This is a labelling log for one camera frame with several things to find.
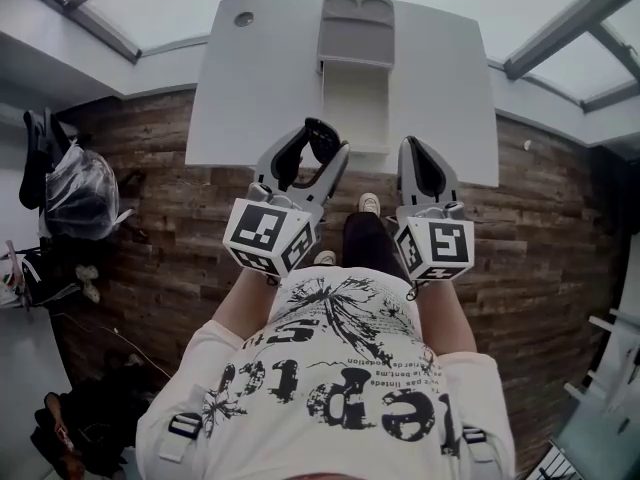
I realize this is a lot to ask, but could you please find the grey lidded white container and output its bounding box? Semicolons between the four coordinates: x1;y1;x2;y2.
314;0;397;158

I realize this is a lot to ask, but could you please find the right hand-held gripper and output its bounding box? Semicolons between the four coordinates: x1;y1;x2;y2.
392;135;476;284

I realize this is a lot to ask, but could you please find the white game controller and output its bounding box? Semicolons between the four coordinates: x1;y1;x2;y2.
74;264;101;303

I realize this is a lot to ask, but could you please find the clear plastic bag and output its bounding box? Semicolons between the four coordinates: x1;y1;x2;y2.
43;139;122;242

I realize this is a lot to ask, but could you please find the black bag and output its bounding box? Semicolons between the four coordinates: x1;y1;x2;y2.
28;351;157;480

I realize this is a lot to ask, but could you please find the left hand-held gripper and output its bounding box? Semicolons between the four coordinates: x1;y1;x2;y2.
222;123;352;280

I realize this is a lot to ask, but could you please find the thin floor cable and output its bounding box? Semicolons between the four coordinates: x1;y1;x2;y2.
63;316;172;380

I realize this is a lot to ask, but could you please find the white metal rack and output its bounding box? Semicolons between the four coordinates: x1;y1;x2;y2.
563;306;640;422

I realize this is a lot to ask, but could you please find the person's left forearm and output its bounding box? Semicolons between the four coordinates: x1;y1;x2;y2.
211;266;282;342

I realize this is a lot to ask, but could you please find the white printed T-shirt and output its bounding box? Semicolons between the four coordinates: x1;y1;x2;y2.
134;264;517;480

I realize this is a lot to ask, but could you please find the person's black trouser leg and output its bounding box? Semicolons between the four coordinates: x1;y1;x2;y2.
341;211;410;283

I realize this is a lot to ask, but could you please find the person's right forearm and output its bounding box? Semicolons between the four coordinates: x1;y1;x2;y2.
411;276;477;357

